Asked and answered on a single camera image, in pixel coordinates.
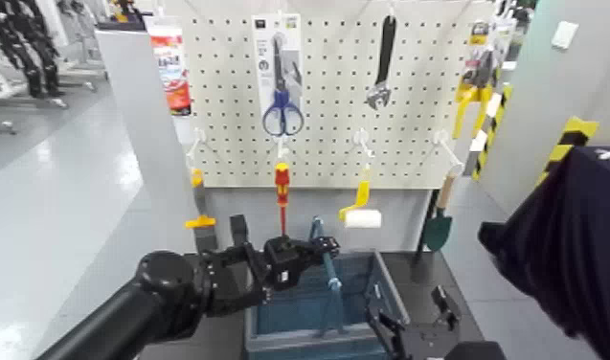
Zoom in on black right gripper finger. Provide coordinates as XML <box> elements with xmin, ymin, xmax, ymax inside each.
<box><xmin>364</xmin><ymin>296</ymin><xmax>407</xmax><ymax>360</ymax></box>
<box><xmin>430</xmin><ymin>284</ymin><xmax>463</xmax><ymax>330</ymax></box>

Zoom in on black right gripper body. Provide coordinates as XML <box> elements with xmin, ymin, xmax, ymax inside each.
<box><xmin>398</xmin><ymin>321</ymin><xmax>466</xmax><ymax>360</ymax></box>

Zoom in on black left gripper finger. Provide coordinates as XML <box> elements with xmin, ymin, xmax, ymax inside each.
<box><xmin>304</xmin><ymin>248</ymin><xmax>338</xmax><ymax>265</ymax></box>
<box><xmin>310</xmin><ymin>235</ymin><xmax>343</xmax><ymax>251</ymax></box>

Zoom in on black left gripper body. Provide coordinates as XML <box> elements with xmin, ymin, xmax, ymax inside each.
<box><xmin>261</xmin><ymin>235</ymin><xmax>317</xmax><ymax>293</ymax></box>

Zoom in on blue plastic crate with handle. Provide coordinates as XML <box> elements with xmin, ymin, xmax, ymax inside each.
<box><xmin>242</xmin><ymin>215</ymin><xmax>413</xmax><ymax>360</ymax></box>

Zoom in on red and yellow screwdriver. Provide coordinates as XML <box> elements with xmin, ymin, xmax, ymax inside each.
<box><xmin>274</xmin><ymin>161</ymin><xmax>292</xmax><ymax>237</ymax></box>

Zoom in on black pegboard stand leg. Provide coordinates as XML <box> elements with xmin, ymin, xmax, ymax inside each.
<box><xmin>411</xmin><ymin>188</ymin><xmax>441</xmax><ymax>266</ymax></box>

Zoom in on grey scraper with yellow guard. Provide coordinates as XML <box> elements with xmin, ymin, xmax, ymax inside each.
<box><xmin>184</xmin><ymin>168</ymin><xmax>220</xmax><ymax>255</ymax></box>

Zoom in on white pegboard hook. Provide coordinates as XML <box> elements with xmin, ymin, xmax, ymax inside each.
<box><xmin>353</xmin><ymin>128</ymin><xmax>375</xmax><ymax>160</ymax></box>
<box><xmin>432</xmin><ymin>129</ymin><xmax>465</xmax><ymax>178</ymax></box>
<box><xmin>185</xmin><ymin>127</ymin><xmax>208</xmax><ymax>163</ymax></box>
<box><xmin>274</xmin><ymin>135</ymin><xmax>292</xmax><ymax>163</ymax></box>

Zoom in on dark navy cloth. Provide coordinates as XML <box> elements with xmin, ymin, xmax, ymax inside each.
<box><xmin>477</xmin><ymin>146</ymin><xmax>610</xmax><ymax>360</ymax></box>

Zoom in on blue scissors in white package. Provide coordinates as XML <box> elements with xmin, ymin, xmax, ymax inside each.
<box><xmin>251</xmin><ymin>13</ymin><xmax>305</xmax><ymax>139</ymax></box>

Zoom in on white pegboard panel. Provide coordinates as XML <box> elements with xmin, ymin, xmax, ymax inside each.
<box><xmin>181</xmin><ymin>0</ymin><xmax>498</xmax><ymax>191</ymax></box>

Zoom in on white partition panel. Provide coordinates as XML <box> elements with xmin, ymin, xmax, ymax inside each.
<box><xmin>95</xmin><ymin>29</ymin><xmax>208</xmax><ymax>255</ymax></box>

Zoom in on red and white tube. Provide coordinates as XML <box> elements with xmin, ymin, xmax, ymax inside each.
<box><xmin>147</xmin><ymin>25</ymin><xmax>193</xmax><ymax>118</ymax></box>

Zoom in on black humanoid robot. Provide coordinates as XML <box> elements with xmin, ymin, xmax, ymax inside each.
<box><xmin>0</xmin><ymin>0</ymin><xmax>65</xmax><ymax>100</ymax></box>

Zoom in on yellow handled white paint roller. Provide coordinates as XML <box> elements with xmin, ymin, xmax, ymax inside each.
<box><xmin>337</xmin><ymin>168</ymin><xmax>383</xmax><ymax>231</ymax></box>

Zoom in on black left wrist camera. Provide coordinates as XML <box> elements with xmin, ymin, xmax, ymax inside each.
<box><xmin>228</xmin><ymin>214</ymin><xmax>249</xmax><ymax>247</ymax></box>

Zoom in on green trowel with wooden handle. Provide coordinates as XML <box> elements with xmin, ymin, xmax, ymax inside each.
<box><xmin>422</xmin><ymin>172</ymin><xmax>457</xmax><ymax>253</ymax></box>

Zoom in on yellow black striped post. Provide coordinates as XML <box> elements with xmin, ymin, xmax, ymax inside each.
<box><xmin>471</xmin><ymin>82</ymin><xmax>513</xmax><ymax>182</ymax></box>
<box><xmin>534</xmin><ymin>116</ymin><xmax>600</xmax><ymax>189</ymax></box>

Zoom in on black handled adjustable wrench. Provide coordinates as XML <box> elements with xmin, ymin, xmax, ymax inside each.
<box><xmin>364</xmin><ymin>14</ymin><xmax>397</xmax><ymax>112</ymax></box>

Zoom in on yellow handled pliers in package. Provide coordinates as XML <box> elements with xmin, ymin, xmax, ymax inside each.
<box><xmin>452</xmin><ymin>19</ymin><xmax>508</xmax><ymax>141</ymax></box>

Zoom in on white wall plate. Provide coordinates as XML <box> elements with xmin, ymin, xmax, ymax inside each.
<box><xmin>551</xmin><ymin>20</ymin><xmax>580</xmax><ymax>51</ymax></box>

